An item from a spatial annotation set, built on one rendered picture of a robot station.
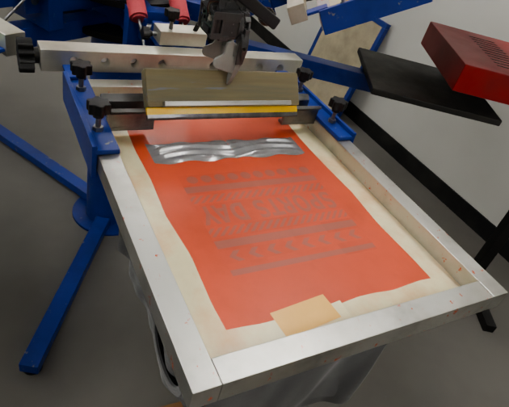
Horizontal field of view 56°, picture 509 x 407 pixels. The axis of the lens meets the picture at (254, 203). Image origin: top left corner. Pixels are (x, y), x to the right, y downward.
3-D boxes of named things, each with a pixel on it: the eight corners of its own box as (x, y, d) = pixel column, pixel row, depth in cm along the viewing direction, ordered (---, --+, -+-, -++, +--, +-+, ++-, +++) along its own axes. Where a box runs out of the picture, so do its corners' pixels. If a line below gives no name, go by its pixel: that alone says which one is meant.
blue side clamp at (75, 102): (118, 176, 90) (120, 145, 86) (90, 178, 88) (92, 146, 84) (86, 99, 110) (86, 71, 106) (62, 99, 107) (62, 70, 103)
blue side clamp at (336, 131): (347, 157, 117) (356, 133, 113) (330, 159, 115) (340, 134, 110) (288, 98, 136) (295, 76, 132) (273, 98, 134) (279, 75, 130)
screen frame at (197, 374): (497, 306, 84) (508, 292, 82) (187, 411, 56) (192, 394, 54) (285, 94, 135) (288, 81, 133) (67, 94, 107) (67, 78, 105)
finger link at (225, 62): (206, 83, 99) (212, 37, 94) (232, 83, 101) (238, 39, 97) (212, 88, 96) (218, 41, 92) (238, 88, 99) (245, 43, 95)
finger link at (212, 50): (195, 66, 103) (204, 27, 96) (220, 67, 106) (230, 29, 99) (199, 75, 101) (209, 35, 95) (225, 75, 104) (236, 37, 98)
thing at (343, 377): (354, 402, 112) (437, 279, 87) (172, 475, 91) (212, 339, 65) (347, 391, 114) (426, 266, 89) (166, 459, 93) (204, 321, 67)
